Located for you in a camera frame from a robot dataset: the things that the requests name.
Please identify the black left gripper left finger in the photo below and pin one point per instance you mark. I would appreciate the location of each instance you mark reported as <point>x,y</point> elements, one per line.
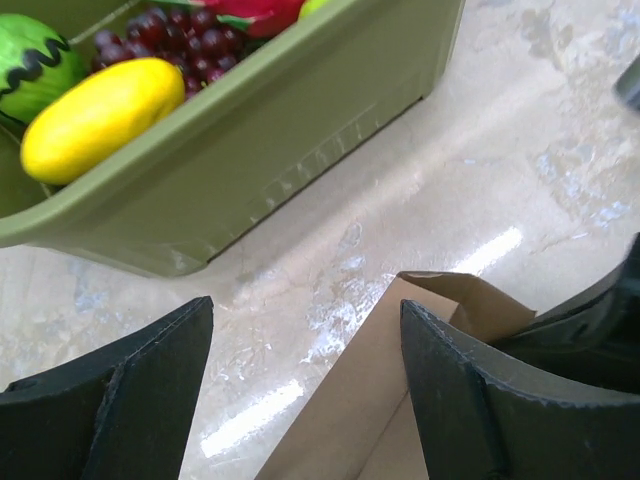
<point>123,411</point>

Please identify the small toy watermelon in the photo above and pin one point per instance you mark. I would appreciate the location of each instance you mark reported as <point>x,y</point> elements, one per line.
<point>38,66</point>

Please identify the yellow toy mango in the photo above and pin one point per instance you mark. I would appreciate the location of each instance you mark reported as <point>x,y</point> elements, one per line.
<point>98,117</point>

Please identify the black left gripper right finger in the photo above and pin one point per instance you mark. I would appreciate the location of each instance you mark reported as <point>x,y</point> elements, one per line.
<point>482,414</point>

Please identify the brown cardboard box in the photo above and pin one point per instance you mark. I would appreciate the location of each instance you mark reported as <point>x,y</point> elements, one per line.
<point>359,423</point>

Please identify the pink toy dragon fruit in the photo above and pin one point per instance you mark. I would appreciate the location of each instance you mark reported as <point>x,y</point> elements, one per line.
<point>255,18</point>

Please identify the purple toy grapes bunch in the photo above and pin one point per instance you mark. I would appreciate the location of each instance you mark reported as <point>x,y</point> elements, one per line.
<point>190,38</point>

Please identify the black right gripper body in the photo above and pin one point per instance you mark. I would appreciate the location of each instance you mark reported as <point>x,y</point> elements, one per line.
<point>593,337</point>

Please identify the green toy lime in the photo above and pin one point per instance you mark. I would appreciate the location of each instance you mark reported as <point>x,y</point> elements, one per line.
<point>310,6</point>

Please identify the green plastic basket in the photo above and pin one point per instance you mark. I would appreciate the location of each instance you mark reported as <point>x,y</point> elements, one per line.
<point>178,195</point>

